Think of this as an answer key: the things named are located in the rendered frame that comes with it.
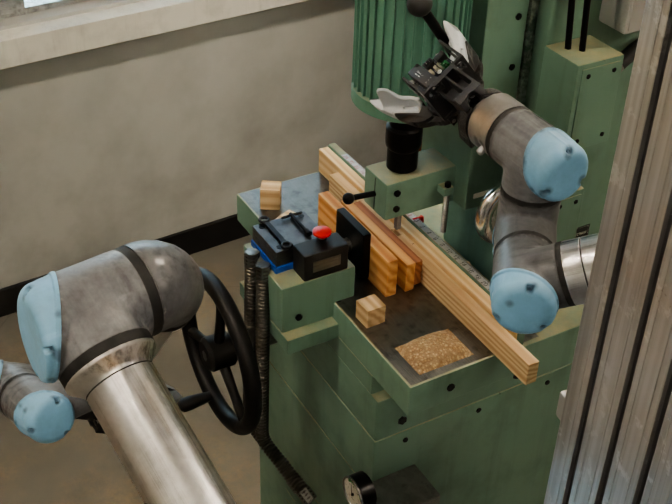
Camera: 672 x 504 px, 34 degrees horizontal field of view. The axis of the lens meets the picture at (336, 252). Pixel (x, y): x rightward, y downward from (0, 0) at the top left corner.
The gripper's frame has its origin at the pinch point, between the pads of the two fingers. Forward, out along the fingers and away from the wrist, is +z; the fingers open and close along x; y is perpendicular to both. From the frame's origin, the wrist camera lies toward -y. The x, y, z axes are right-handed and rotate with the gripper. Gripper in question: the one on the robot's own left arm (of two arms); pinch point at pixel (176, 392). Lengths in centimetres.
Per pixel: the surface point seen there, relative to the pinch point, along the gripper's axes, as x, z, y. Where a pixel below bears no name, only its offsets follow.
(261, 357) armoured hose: 8.6, 5.7, -14.5
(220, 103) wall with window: -129, 69, -15
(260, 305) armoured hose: 7.7, 1.0, -23.6
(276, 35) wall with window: -130, 77, -39
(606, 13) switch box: 17, 26, -89
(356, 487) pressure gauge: 32.2, 15.6, -7.4
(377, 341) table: 24.0, 11.6, -29.6
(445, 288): 21, 22, -40
